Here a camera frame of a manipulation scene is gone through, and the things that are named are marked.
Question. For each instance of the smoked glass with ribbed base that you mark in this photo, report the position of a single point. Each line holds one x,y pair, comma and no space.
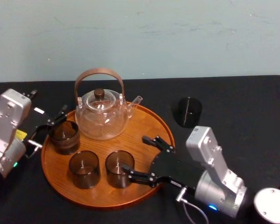
66,140

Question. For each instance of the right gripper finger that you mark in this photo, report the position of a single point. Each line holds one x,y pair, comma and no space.
142,177
162,144

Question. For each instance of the black table cloth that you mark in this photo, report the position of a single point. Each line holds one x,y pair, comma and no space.
235,105

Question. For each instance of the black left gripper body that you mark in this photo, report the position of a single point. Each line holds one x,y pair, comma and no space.
36,120

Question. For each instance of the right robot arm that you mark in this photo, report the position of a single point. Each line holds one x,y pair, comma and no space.
214,168

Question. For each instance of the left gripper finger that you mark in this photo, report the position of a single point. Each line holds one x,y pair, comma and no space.
58,116
42,130

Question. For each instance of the round brown wooden tray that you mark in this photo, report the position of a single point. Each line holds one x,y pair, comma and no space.
133,149

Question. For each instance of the smoked brown drinking glass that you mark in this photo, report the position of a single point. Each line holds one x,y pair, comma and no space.
116,163
189,114
84,170

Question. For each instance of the glass teapot lid, wooden knob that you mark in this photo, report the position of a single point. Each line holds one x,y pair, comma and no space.
99,99

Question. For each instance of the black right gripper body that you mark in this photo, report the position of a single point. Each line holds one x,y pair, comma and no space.
175,170

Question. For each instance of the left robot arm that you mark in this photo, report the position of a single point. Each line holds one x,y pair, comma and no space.
9,126

